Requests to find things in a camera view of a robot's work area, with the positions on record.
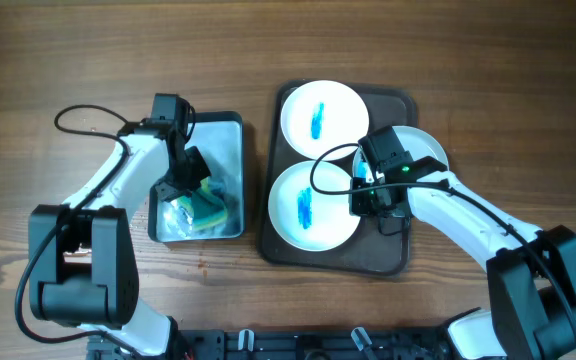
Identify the green yellow sponge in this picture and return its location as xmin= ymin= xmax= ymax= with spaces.
xmin=174 ymin=177 xmax=228 ymax=232

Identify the white plate blue smear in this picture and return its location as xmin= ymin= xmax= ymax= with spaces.
xmin=352 ymin=126 xmax=449 ymax=182

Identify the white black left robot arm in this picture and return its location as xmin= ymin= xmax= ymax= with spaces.
xmin=15 ymin=123 xmax=207 ymax=359

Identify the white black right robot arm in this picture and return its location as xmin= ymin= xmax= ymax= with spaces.
xmin=350 ymin=165 xmax=576 ymax=359

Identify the black tray with soapy water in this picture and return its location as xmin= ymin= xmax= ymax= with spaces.
xmin=148 ymin=112 xmax=245 ymax=243

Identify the brown plastic serving tray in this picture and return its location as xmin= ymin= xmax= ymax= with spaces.
xmin=256 ymin=79 xmax=418 ymax=277

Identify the white plate far blue stain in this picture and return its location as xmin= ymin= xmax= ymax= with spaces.
xmin=280 ymin=80 xmax=369 ymax=160

